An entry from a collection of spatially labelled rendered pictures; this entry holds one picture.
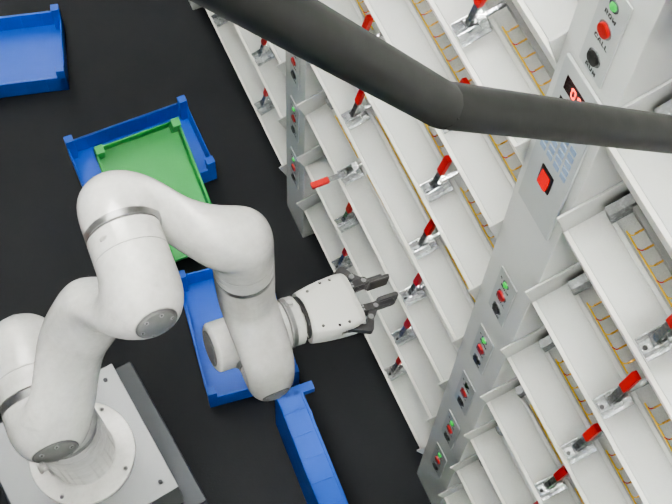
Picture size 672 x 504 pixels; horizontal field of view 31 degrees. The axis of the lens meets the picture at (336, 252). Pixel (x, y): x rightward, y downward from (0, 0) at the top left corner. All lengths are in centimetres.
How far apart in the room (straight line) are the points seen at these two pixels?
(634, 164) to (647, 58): 13
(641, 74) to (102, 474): 138
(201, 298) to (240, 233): 114
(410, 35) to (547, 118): 104
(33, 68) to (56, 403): 145
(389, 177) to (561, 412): 56
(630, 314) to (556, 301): 22
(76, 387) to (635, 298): 83
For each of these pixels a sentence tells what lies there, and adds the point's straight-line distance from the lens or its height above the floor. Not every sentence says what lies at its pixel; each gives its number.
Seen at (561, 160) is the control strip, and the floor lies 143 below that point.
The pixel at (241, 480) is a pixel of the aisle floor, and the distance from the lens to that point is 261.
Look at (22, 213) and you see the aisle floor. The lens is 291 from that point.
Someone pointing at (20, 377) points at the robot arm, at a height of 81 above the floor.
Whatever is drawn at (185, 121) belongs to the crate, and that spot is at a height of 0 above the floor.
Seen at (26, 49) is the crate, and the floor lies 0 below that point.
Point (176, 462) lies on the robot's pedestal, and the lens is 234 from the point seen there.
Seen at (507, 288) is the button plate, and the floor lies 108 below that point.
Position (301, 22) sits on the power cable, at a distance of 49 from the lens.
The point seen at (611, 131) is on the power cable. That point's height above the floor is 191.
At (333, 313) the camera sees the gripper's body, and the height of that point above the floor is 66.
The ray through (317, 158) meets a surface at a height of 35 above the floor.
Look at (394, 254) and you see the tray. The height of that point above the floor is 55.
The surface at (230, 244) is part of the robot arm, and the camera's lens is 161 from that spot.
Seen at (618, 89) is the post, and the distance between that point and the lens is 114.
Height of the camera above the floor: 252
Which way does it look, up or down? 64 degrees down
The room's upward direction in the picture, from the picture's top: 4 degrees clockwise
